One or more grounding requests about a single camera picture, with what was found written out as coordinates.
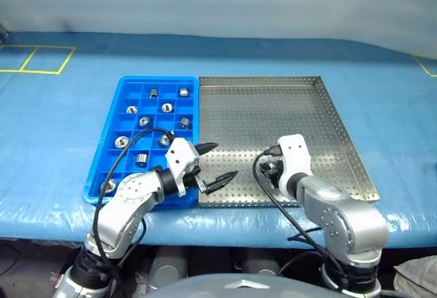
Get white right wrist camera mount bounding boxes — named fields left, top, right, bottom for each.
left=277, top=134, right=313, bottom=193

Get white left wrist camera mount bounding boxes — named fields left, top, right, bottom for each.
left=165, top=137, right=201, bottom=196

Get grey crumpled cloth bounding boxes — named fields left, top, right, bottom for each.
left=394, top=255, right=437, bottom=298

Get grey rounded housing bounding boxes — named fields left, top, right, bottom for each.
left=238, top=248, right=284, bottom=277
left=150, top=248, right=188, bottom=288

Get grey robot torso with logo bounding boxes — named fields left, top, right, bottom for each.
left=143, top=273, right=346, bottom=298

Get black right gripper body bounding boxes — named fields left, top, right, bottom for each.
left=269, top=159, right=287, bottom=189

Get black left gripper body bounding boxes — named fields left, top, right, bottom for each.
left=183, top=156, right=206, bottom=193

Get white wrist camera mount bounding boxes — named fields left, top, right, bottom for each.
left=277, top=134, right=313, bottom=193
left=165, top=137, right=201, bottom=196

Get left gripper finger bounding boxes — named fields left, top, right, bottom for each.
left=199, top=170, right=239, bottom=195
left=195, top=141, right=219, bottom=157

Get blue compartment tray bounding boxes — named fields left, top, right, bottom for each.
left=83, top=75, right=200, bottom=209

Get perforated metal tray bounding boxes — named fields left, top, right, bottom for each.
left=197, top=74, right=380, bottom=208

